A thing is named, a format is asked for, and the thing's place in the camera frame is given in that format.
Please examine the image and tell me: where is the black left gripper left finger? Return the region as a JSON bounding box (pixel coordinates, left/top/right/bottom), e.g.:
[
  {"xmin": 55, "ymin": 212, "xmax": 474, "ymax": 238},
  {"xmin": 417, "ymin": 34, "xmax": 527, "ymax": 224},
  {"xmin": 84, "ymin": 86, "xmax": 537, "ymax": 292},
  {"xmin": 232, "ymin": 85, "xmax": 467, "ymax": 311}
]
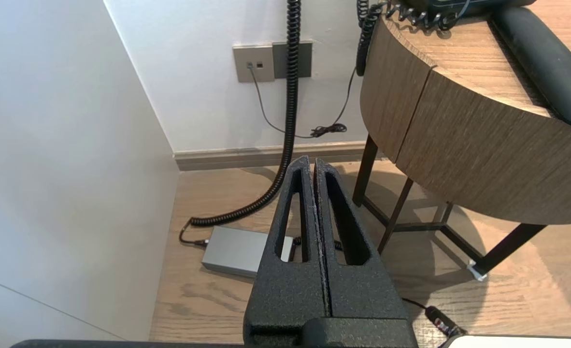
[{"xmin": 243, "ymin": 155, "xmax": 330, "ymax": 340}]

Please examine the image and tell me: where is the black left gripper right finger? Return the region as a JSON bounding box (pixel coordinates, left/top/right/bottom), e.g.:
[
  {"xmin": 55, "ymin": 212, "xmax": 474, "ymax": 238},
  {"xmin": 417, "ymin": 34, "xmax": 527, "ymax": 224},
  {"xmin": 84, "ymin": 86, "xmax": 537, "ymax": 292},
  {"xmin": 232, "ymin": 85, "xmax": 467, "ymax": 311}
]
[{"xmin": 314, "ymin": 158, "xmax": 411, "ymax": 318}]

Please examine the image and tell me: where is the long black remote control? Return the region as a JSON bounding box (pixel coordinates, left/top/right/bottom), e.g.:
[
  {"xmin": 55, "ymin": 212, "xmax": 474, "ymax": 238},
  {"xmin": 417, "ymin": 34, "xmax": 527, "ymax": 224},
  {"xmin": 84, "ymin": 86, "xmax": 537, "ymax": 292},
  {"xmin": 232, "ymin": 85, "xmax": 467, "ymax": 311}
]
[{"xmin": 491, "ymin": 6, "xmax": 571, "ymax": 129}]

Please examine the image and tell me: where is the white grey robot base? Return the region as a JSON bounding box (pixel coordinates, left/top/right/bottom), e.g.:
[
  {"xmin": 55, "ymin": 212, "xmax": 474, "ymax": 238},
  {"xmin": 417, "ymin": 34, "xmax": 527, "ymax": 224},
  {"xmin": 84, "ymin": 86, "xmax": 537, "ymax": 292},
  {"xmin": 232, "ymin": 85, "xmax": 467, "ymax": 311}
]
[{"xmin": 443, "ymin": 334, "xmax": 571, "ymax": 348}]

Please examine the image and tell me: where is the grey power adapter box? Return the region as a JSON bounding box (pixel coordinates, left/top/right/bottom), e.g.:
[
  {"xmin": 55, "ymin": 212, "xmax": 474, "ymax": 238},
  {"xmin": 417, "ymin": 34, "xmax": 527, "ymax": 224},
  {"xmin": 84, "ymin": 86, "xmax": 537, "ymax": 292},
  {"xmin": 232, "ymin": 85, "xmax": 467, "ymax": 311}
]
[{"xmin": 201, "ymin": 226, "xmax": 294, "ymax": 278}]

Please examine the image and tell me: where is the white table leg pad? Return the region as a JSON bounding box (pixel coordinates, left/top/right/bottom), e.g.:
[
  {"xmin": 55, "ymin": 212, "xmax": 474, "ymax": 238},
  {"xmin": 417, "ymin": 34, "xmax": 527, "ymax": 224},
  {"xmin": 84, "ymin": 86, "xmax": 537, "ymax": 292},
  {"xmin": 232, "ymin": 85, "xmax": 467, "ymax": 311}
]
[{"xmin": 467, "ymin": 261, "xmax": 488, "ymax": 282}]

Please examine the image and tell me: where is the brown wooden skirting board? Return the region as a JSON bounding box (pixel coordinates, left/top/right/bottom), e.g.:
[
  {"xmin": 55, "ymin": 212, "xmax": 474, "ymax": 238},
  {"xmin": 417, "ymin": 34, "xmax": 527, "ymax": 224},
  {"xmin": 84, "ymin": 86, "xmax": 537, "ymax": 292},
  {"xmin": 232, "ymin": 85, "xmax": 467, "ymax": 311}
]
[{"xmin": 173, "ymin": 141, "xmax": 385, "ymax": 171}]

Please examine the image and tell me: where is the round wooden side table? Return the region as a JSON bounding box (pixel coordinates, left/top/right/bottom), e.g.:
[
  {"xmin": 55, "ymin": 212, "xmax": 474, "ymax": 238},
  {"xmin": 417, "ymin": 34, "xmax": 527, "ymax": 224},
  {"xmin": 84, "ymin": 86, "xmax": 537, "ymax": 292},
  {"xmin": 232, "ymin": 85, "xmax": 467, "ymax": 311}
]
[{"xmin": 352, "ymin": 0, "xmax": 571, "ymax": 276}]

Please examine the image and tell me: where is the black white desk telephone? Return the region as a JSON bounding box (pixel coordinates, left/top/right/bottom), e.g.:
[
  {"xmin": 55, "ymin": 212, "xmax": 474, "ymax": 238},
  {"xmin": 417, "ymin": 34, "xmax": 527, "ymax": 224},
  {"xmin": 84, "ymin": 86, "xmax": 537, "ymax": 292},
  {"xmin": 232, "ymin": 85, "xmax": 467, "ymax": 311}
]
[{"xmin": 406, "ymin": 0, "xmax": 540, "ymax": 20}]

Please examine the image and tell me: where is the thin black phone cable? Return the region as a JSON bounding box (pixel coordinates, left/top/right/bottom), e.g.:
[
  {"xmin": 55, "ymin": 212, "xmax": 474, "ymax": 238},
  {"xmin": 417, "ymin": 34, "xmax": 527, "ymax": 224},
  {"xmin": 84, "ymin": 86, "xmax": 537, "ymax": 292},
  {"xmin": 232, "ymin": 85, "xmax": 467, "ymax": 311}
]
[{"xmin": 248, "ymin": 63, "xmax": 364, "ymax": 140}]

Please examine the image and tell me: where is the black coiled power cable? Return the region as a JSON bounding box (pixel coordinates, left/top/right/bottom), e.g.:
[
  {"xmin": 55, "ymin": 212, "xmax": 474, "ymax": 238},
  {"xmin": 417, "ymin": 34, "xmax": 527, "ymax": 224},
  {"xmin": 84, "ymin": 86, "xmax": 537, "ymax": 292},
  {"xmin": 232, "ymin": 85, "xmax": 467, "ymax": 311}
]
[{"xmin": 179, "ymin": 0, "xmax": 304, "ymax": 247}]

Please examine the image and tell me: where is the beige wall phone socket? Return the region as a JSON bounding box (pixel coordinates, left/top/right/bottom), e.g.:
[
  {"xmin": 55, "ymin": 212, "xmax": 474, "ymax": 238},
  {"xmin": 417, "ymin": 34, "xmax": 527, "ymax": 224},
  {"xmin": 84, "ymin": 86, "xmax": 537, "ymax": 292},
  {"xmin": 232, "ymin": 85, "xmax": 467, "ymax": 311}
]
[{"xmin": 232, "ymin": 43, "xmax": 275, "ymax": 83}]

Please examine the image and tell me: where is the dark grey blank wall plate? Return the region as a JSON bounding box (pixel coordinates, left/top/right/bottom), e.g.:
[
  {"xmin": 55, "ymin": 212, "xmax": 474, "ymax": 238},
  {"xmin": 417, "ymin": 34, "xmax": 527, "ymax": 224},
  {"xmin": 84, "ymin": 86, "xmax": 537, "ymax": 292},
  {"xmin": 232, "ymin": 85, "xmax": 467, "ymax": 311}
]
[{"xmin": 272, "ymin": 41, "xmax": 314, "ymax": 79}]

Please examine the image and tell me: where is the black coiled handset cord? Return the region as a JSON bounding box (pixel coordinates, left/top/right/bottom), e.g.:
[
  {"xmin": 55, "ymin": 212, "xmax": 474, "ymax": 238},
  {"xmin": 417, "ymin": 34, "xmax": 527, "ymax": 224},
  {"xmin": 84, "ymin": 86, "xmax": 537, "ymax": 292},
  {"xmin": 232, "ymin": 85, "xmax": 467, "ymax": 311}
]
[{"xmin": 355, "ymin": 0, "xmax": 474, "ymax": 78}]

